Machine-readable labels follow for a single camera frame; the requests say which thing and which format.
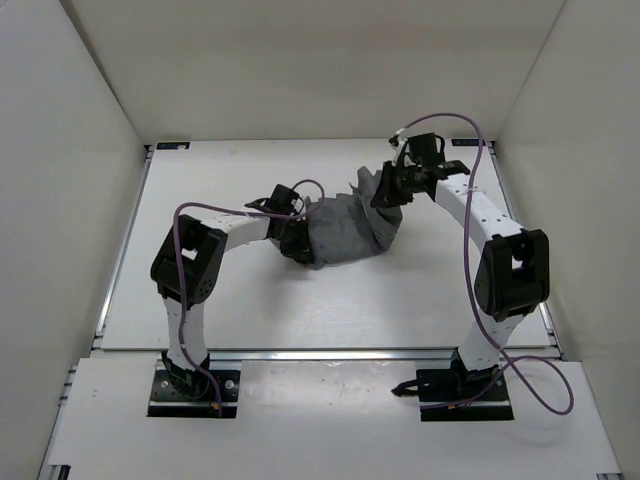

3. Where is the right blue corner label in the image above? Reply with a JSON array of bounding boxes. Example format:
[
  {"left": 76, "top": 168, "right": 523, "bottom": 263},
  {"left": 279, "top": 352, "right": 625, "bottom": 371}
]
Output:
[{"left": 451, "top": 139, "right": 480, "bottom": 147}]

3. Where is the purple cable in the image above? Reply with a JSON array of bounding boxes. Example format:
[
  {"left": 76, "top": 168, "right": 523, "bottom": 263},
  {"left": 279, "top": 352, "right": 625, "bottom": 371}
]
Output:
[
  {"left": 172, "top": 179, "right": 327, "bottom": 386},
  {"left": 391, "top": 112, "right": 576, "bottom": 416}
]

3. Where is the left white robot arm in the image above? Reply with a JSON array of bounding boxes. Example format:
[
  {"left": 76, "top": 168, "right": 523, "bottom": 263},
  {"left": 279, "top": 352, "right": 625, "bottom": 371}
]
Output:
[{"left": 150, "top": 184, "right": 314, "bottom": 398}]

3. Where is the aluminium front rail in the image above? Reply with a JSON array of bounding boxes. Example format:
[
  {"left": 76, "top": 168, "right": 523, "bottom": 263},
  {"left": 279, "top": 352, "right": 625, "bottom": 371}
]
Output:
[{"left": 209, "top": 348, "right": 453, "bottom": 361}]

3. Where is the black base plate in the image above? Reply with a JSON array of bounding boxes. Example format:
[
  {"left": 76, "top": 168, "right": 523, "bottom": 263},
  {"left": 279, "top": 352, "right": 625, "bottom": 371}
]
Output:
[
  {"left": 391, "top": 365, "right": 515, "bottom": 422},
  {"left": 147, "top": 368, "right": 241, "bottom": 419}
]

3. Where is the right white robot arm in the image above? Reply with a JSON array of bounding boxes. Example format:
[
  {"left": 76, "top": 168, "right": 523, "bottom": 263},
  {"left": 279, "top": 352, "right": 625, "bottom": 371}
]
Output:
[{"left": 371, "top": 133, "right": 550, "bottom": 401}]

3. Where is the blue corner label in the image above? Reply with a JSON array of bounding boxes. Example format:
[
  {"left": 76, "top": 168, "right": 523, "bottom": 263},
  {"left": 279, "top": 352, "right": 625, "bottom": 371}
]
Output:
[
  {"left": 155, "top": 141, "right": 190, "bottom": 150},
  {"left": 451, "top": 139, "right": 480, "bottom": 147}
]

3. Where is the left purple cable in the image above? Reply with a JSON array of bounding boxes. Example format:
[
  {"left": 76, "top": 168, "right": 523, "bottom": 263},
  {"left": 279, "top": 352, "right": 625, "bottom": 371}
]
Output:
[{"left": 172, "top": 179, "right": 327, "bottom": 386}]

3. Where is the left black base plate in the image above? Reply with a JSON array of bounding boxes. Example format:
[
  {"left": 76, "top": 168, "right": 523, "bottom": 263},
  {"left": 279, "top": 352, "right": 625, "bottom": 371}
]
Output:
[{"left": 147, "top": 368, "right": 241, "bottom": 419}]

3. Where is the grey pleated skirt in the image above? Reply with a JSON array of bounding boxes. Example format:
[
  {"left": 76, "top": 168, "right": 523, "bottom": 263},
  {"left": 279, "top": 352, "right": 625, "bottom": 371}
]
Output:
[{"left": 305, "top": 166, "right": 403, "bottom": 269}]

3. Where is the left blue corner label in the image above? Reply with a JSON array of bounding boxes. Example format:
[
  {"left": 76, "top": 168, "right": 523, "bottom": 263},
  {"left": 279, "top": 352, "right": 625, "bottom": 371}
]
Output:
[{"left": 155, "top": 141, "right": 190, "bottom": 150}]

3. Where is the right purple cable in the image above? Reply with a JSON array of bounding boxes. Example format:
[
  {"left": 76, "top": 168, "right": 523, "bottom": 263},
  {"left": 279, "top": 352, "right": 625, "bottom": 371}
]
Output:
[{"left": 391, "top": 112, "right": 576, "bottom": 416}]

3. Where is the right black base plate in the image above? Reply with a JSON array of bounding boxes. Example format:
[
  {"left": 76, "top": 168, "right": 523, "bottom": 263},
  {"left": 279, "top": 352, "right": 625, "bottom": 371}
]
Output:
[{"left": 391, "top": 365, "right": 515, "bottom": 422}]

